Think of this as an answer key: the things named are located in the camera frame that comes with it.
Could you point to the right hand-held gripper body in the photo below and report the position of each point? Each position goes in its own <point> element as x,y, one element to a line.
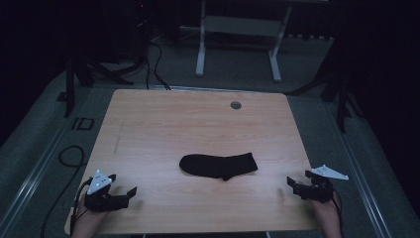
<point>317,191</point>

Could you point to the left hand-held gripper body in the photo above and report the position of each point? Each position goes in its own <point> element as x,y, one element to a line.
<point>102,200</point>

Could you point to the black sock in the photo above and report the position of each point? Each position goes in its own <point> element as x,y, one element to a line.
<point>214,165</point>

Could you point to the person's right hand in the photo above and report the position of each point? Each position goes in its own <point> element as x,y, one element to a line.
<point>328,218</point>

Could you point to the person's left hand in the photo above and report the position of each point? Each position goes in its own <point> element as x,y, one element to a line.
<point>87,224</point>

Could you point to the black tripod stand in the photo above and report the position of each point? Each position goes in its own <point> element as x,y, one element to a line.
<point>82,72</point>
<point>340,95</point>

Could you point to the grey round table grommet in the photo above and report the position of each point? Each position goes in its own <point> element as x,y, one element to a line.
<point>235,105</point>

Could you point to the metal floor rail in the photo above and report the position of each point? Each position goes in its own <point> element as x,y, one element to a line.
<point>363,172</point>
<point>29,185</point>

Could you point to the white metal table frame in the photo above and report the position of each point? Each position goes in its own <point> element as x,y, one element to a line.
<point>242,26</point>

